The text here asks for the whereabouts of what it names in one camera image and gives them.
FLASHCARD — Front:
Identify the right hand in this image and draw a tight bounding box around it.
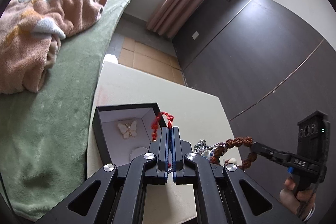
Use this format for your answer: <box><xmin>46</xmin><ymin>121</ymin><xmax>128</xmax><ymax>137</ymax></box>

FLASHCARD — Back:
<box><xmin>279</xmin><ymin>177</ymin><xmax>316</xmax><ymax>222</ymax></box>

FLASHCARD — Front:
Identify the brown bead bracelet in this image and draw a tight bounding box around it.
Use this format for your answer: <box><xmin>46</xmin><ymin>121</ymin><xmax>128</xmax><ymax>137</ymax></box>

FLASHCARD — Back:
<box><xmin>209</xmin><ymin>136</ymin><xmax>259</xmax><ymax>171</ymax></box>

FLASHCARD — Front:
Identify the pink fleece blanket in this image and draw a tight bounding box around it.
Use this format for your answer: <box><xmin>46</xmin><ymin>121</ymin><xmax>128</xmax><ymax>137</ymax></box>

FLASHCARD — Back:
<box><xmin>1</xmin><ymin>0</ymin><xmax>107</xmax><ymax>94</ymax></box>

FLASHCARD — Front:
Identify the green bed mattress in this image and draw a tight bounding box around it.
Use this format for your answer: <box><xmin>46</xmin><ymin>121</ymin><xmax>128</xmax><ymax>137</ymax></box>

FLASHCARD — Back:
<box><xmin>1</xmin><ymin>0</ymin><xmax>131</xmax><ymax>221</ymax></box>

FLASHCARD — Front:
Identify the white side table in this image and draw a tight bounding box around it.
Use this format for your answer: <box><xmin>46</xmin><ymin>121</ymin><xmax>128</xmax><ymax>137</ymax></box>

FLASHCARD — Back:
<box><xmin>88</xmin><ymin>62</ymin><xmax>244</xmax><ymax>223</ymax></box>

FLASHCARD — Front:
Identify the white wall socket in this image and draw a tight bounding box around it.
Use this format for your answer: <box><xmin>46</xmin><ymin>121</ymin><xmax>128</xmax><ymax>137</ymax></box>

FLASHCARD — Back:
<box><xmin>192</xmin><ymin>31</ymin><xmax>199</xmax><ymax>40</ymax></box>

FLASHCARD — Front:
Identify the black jewelry box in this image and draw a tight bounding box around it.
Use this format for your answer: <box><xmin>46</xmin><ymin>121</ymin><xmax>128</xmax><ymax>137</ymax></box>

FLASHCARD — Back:
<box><xmin>92</xmin><ymin>103</ymin><xmax>166</xmax><ymax>166</ymax></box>

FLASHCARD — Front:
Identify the white butterfly brooch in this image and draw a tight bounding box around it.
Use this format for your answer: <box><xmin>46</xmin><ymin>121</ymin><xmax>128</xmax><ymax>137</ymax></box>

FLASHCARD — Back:
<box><xmin>117</xmin><ymin>121</ymin><xmax>137</xmax><ymax>140</ymax></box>

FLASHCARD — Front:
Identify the cardboard floor sheet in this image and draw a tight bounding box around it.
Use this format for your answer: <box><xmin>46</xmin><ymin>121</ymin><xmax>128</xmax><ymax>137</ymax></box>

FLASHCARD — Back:
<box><xmin>118</xmin><ymin>37</ymin><xmax>185</xmax><ymax>85</ymax></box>

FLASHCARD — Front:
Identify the red string bracelet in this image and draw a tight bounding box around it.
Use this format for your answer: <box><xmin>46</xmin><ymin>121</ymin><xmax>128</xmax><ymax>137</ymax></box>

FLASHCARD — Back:
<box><xmin>151</xmin><ymin>111</ymin><xmax>175</xmax><ymax>142</ymax></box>

